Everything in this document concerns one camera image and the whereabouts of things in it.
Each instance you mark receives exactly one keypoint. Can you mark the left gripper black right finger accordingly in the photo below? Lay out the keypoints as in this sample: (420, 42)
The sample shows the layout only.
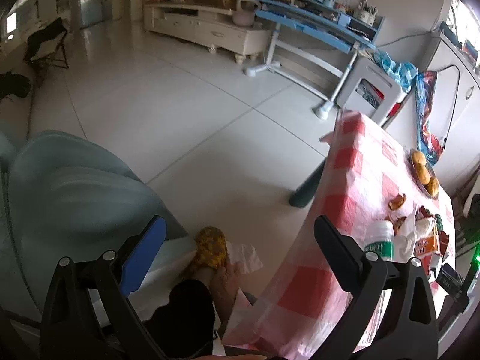
(342, 253)

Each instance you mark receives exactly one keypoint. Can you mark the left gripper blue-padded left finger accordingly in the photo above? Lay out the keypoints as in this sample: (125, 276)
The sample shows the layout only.
(139, 254)

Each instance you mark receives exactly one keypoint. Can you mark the clear plastic bottle green label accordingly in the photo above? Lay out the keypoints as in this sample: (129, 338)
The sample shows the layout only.
(379, 238)

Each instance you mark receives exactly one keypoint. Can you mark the white tissue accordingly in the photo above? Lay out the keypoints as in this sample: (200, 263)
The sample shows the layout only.
(405, 239)

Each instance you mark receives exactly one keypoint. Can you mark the red white checkered tablecloth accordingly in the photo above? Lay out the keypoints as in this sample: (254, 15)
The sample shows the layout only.
(364, 169)

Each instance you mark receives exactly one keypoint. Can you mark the teal sofa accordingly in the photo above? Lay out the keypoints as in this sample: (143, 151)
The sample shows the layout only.
(63, 196)

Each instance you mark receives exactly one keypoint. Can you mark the yellow mango right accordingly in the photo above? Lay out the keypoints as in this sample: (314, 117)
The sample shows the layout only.
(433, 187)

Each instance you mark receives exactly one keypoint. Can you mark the yellow mango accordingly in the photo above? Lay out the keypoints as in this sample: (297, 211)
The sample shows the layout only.
(417, 157)
(422, 174)
(433, 187)

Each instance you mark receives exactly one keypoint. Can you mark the yellow mango middle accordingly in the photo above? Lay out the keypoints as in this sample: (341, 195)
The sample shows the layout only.
(422, 174)

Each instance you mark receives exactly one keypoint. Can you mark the dark fruit bowl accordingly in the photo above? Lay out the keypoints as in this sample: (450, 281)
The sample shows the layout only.
(420, 186)

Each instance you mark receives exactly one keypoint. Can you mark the yellow mango left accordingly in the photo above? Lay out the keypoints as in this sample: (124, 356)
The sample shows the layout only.
(417, 157)

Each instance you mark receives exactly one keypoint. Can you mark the colourful hanging bag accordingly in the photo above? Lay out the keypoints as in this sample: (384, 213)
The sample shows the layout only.
(426, 142)

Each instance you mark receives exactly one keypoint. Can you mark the white plastic stool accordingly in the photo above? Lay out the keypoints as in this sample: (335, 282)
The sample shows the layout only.
(369, 90)

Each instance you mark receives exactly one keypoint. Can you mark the blue crumpled cloth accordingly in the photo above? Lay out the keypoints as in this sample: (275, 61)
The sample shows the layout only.
(402, 73)

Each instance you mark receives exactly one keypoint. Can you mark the white storage cabinet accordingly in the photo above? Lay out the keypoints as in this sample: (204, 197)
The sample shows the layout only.
(455, 116)

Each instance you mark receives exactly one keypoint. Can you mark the blue study desk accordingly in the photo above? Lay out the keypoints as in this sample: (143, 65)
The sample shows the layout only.
(341, 38)

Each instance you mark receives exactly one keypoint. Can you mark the black folding chair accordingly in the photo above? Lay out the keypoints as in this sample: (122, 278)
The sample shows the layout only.
(46, 46)

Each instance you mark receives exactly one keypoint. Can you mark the pen holder cup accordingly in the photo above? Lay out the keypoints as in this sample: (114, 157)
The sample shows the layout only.
(366, 12)

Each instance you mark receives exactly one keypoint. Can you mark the cream TV cabinet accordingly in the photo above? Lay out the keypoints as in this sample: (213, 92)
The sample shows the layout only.
(210, 27)

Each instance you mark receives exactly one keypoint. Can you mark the pink kettle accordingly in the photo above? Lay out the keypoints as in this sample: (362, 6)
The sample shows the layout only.
(245, 12)

